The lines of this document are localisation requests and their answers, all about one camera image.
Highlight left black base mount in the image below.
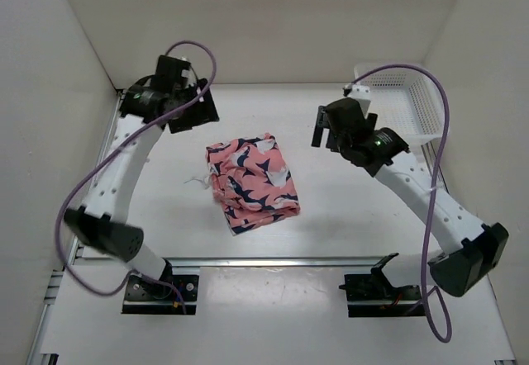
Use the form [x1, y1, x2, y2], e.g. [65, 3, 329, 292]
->
[122, 272, 199, 315]

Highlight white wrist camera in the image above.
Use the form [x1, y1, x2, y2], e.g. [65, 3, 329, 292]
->
[177, 56, 196, 88]
[343, 83, 371, 117]

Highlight aluminium frame rail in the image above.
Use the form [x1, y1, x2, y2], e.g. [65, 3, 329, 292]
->
[65, 256, 455, 270]

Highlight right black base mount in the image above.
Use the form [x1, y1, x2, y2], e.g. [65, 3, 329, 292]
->
[339, 253, 426, 318]

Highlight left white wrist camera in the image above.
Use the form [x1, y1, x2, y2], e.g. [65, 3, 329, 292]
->
[177, 56, 196, 88]

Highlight white plastic basket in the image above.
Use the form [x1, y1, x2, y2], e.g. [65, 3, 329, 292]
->
[354, 62, 444, 147]

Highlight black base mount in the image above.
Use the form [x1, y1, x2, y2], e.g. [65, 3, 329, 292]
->
[122, 272, 199, 315]
[339, 253, 426, 318]

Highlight pink shark print shorts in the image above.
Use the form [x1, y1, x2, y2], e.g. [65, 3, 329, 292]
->
[189, 132, 301, 235]

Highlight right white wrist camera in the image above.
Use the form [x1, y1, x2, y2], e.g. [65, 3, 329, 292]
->
[343, 83, 371, 117]

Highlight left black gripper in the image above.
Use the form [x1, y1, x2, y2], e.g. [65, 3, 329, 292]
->
[168, 78, 219, 135]

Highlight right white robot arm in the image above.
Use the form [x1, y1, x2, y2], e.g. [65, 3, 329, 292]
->
[312, 97, 509, 297]

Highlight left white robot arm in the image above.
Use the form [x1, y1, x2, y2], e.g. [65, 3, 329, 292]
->
[64, 55, 219, 299]

